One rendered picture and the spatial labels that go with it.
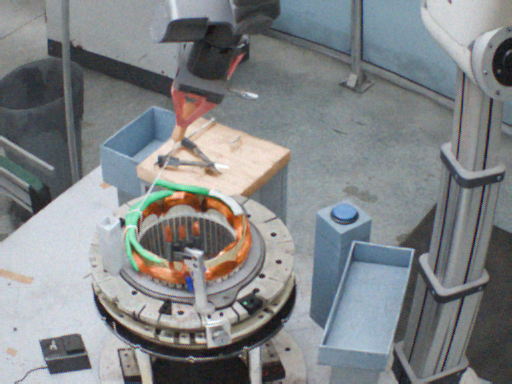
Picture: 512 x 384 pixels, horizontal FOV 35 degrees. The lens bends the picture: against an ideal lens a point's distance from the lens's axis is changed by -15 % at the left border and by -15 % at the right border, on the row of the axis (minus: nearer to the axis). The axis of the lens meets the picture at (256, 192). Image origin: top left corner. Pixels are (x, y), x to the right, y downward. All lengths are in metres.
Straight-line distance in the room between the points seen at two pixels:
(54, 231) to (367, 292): 0.81
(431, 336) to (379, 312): 0.31
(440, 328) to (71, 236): 0.83
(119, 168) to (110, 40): 2.37
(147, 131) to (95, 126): 1.97
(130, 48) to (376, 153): 1.18
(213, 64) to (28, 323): 0.80
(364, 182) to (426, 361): 1.75
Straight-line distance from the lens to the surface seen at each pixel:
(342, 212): 1.55
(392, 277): 1.46
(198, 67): 1.17
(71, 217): 2.00
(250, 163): 1.62
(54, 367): 1.63
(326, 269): 1.61
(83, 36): 4.17
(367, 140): 3.63
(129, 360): 1.58
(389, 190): 3.37
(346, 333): 1.36
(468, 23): 1.25
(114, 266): 1.35
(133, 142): 1.78
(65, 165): 3.08
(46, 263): 1.89
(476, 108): 1.39
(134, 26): 3.86
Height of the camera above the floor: 2.00
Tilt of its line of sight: 37 degrees down
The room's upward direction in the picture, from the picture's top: straight up
